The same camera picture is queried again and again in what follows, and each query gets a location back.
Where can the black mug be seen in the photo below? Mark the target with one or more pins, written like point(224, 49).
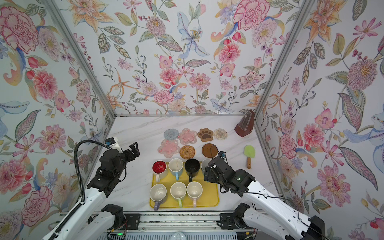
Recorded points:
point(192, 167)

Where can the rattan woven coaster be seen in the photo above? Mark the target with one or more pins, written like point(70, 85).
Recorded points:
point(187, 152)

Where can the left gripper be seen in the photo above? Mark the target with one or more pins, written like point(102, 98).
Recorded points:
point(135, 152)

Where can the colourful embroidered coaster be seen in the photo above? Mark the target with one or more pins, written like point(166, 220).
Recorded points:
point(220, 134)

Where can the green spatula wooden handle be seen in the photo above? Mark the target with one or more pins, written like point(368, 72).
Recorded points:
point(249, 152)

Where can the red brown metronome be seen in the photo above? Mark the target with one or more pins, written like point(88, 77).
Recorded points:
point(246, 124)

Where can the aluminium rail base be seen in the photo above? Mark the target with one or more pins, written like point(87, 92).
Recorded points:
point(214, 220)

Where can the light blue mug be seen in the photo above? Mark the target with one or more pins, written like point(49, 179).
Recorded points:
point(176, 167)

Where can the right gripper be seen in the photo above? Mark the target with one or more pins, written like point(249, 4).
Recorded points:
point(210, 177)

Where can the yellow tray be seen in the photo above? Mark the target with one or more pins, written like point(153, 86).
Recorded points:
point(168, 192)

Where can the teal blue mug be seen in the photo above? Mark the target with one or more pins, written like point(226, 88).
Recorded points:
point(204, 164)

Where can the brown paw coaster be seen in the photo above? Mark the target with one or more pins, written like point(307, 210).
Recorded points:
point(206, 135)

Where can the pink flower coaster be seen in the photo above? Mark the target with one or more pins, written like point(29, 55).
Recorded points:
point(187, 136)
point(168, 148)

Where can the purple handle mug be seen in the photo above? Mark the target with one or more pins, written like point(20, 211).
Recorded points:
point(158, 194)

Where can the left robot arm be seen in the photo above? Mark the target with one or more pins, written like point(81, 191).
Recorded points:
point(69, 227)

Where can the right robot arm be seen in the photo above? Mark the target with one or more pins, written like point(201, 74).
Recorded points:
point(262, 210)

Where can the red interior mug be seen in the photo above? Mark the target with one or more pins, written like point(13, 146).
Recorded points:
point(160, 170)

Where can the grey woven coaster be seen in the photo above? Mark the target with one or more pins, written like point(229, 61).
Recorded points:
point(171, 134)

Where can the pink handle mug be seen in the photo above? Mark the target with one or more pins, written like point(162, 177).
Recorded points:
point(194, 191)

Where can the green handle mug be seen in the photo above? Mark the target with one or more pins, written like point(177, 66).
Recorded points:
point(178, 192)

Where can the brown wooden round coaster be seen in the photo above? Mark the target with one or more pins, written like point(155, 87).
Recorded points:
point(210, 150)

